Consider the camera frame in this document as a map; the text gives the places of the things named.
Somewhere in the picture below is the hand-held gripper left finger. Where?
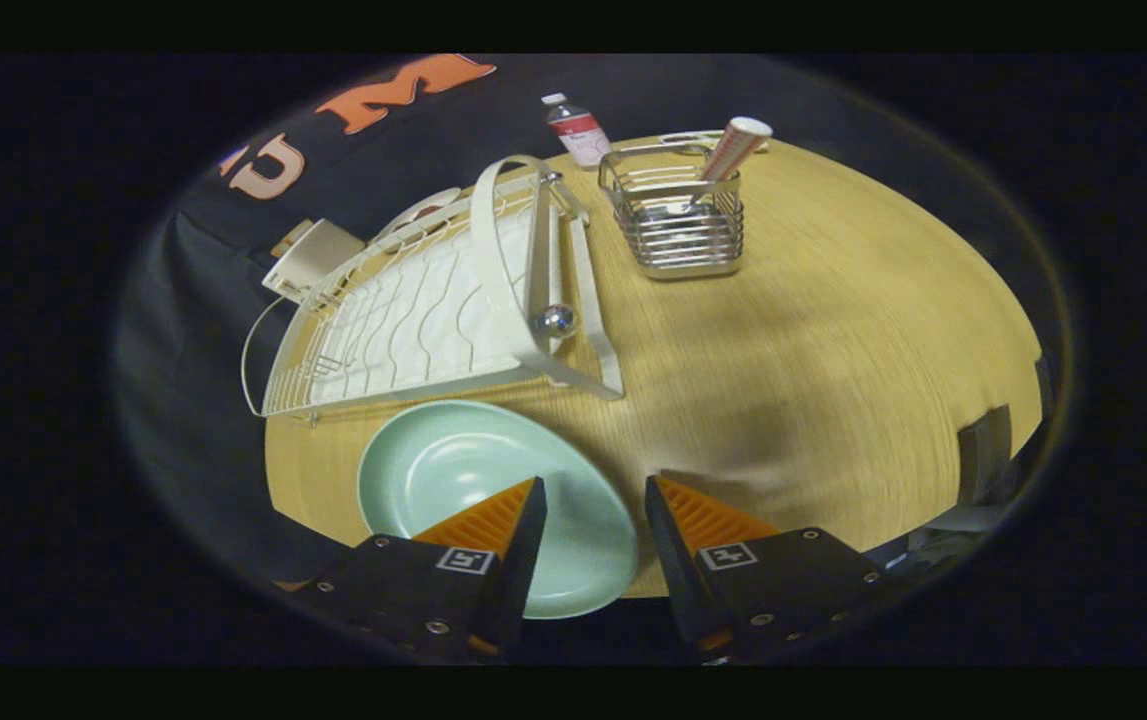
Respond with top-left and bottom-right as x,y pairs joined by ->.
303,476 -> 548,663

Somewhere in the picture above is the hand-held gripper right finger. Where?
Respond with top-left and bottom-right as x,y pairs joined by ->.
644,474 -> 884,663

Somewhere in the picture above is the pale green plate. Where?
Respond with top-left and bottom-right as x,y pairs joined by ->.
357,400 -> 640,621

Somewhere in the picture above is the white wire dish rack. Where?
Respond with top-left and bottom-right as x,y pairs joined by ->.
241,154 -> 626,419

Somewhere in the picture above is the metal wire basket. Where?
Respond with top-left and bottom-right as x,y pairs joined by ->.
598,142 -> 746,281

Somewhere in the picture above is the spoon with red checkered handle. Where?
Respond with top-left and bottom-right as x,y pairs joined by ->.
668,116 -> 774,216

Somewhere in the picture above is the white plate with meat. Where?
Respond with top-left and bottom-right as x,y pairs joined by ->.
370,187 -> 462,246

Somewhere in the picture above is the dark grey object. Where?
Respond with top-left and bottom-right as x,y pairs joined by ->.
956,404 -> 1016,506

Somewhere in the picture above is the white toaster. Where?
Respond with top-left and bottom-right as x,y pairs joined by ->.
262,218 -> 366,306

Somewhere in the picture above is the clear bottle red label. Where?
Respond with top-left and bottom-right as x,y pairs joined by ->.
541,92 -> 612,171

